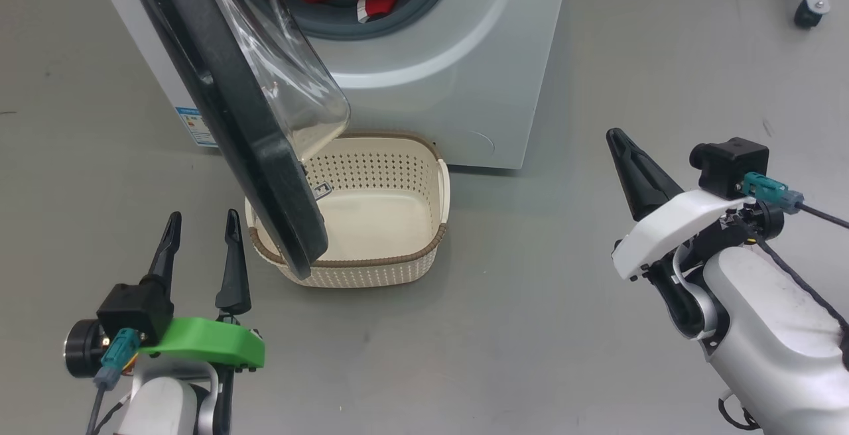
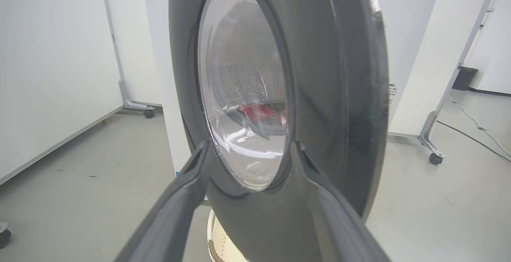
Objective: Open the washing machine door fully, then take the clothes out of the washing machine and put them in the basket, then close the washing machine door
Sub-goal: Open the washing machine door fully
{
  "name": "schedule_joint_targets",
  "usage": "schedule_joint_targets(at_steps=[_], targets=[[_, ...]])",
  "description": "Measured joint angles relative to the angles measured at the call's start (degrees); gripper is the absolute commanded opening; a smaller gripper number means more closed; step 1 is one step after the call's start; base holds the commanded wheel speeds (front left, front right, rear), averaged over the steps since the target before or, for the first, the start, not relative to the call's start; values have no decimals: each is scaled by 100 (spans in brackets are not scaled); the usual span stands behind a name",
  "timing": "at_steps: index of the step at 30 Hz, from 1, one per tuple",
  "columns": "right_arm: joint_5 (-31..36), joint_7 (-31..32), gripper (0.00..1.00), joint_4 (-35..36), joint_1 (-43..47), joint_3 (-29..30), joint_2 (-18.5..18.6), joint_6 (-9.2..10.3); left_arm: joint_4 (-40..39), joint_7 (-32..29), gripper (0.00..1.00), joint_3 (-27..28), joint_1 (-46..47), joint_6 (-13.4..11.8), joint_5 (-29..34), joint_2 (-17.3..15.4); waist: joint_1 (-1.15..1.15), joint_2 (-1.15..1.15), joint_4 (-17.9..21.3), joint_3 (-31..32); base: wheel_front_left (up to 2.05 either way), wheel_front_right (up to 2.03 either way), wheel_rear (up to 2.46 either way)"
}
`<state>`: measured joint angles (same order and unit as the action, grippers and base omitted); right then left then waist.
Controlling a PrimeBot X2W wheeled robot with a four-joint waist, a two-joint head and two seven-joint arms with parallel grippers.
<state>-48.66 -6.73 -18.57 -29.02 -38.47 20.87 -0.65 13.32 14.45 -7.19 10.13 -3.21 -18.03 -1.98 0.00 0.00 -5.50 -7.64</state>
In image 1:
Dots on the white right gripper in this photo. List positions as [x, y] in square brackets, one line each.
[663, 229]

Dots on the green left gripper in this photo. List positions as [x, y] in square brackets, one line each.
[212, 342]

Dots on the black washing machine door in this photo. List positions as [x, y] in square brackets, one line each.
[252, 130]

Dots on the cream perforated laundry basket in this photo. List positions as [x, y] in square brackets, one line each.
[371, 216]

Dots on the white front-load washing machine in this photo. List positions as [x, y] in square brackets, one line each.
[464, 90]

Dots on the blue energy label sticker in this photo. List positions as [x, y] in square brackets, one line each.
[195, 126]

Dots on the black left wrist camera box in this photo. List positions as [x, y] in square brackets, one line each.
[132, 309]

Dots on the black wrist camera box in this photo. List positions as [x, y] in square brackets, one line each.
[729, 163]
[132, 309]

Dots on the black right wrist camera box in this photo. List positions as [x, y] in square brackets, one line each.
[729, 163]

